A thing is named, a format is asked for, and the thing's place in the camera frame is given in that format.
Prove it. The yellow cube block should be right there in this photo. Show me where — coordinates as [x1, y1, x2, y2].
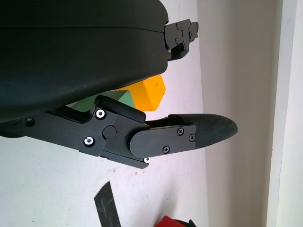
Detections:
[118, 74, 166, 112]

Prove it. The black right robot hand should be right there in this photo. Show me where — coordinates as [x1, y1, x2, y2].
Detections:
[176, 218, 197, 227]

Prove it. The red cube block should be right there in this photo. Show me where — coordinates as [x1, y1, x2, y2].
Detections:
[155, 215, 188, 227]

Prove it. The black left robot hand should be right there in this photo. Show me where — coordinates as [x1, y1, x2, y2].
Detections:
[0, 0, 239, 170]

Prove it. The black tape strip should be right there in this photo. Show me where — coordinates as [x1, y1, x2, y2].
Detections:
[94, 181, 123, 227]

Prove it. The green cube block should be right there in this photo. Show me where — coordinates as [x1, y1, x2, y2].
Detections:
[67, 91, 136, 112]

